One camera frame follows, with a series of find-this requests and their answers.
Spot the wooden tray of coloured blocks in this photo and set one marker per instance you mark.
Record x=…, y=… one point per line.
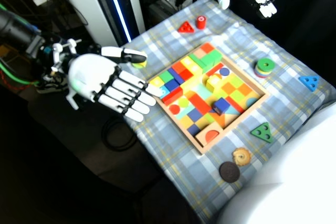
x=233, y=123

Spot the green wooden disc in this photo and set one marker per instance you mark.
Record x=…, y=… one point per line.
x=137, y=66

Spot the yellow triangle with holes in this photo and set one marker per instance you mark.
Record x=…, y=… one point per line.
x=139, y=64

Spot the dark grey box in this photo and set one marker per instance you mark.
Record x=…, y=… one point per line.
x=160, y=11

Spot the red triangle with holes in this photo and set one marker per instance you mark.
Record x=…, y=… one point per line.
x=186, y=27

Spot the red wooden cylinder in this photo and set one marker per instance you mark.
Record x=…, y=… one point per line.
x=201, y=22

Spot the yellow cube number five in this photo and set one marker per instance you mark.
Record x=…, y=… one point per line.
x=214, y=83

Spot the blue plaid cloth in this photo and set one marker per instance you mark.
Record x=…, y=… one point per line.
x=183, y=161

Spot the dark chocolate round cookie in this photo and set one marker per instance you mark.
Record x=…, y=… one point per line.
x=229, y=171

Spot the beige flower-shaped cookie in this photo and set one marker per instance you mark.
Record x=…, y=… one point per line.
x=241, y=156

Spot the green triangle with holes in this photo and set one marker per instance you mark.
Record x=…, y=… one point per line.
x=262, y=130

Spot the blue triangle with holes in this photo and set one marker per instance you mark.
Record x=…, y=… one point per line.
x=309, y=82

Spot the white robot torso cover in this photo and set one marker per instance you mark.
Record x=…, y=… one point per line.
x=288, y=182

